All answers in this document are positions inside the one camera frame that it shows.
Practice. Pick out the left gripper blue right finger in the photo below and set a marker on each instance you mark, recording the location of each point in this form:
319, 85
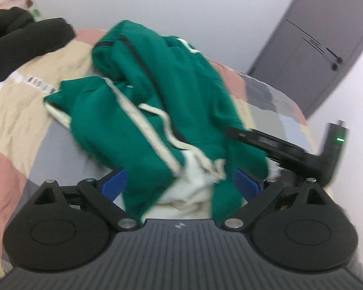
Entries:
259, 195

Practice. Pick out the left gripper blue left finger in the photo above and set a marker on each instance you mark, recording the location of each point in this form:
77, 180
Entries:
101, 193

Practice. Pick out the green hoodie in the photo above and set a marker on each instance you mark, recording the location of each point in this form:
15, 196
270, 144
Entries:
158, 109

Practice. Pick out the patchwork bed quilt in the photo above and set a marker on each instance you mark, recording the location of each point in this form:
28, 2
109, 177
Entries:
33, 146

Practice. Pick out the black puffer jacket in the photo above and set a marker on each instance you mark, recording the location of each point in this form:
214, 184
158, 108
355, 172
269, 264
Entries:
22, 38

